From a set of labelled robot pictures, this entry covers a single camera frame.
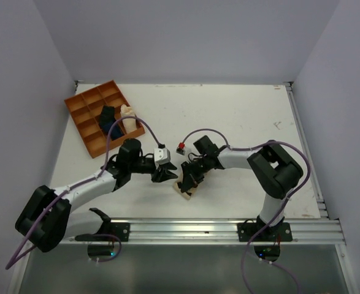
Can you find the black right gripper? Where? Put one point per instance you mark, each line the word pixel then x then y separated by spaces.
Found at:
pixel 189 177

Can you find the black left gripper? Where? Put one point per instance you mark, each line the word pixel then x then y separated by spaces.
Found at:
pixel 161 176

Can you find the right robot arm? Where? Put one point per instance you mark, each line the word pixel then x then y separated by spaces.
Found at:
pixel 277 172

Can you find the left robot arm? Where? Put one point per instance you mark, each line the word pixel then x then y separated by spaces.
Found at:
pixel 45 217

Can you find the rolled beige underwear in tray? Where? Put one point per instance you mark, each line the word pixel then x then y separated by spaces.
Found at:
pixel 129 123

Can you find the rolled navy underwear in tray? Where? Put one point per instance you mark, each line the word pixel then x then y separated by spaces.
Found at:
pixel 116 132

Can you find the rolled black underwear in tray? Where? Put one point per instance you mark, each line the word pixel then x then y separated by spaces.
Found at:
pixel 107 116

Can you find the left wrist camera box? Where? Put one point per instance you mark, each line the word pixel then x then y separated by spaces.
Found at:
pixel 161 155

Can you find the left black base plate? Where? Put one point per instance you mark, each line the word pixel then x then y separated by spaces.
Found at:
pixel 119 229

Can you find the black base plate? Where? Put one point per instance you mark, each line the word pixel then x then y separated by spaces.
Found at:
pixel 119 229
pixel 281 232

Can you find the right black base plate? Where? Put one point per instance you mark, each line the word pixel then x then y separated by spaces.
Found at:
pixel 281 232

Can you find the aluminium right side rail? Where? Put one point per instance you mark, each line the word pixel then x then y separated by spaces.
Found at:
pixel 315 184

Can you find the aluminium rail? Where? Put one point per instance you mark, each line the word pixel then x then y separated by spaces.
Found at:
pixel 315 184
pixel 203 231

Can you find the aluminium front rail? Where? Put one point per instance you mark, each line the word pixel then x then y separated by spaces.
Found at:
pixel 203 231

